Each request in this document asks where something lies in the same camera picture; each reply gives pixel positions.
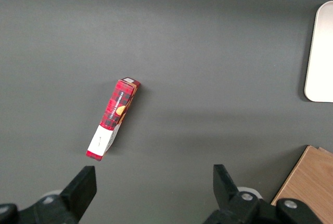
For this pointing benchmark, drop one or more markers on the red plaid cookie box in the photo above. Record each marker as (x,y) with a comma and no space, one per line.
(114,109)

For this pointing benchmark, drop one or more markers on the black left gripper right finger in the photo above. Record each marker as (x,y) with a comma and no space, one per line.
(234,205)

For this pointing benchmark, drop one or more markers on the beige plastic tray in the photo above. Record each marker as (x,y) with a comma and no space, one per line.
(321,60)

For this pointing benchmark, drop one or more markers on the wooden drawer cabinet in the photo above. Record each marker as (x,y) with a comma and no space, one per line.
(309,182)

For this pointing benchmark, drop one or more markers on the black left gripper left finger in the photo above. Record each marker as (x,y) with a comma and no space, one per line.
(75,195)

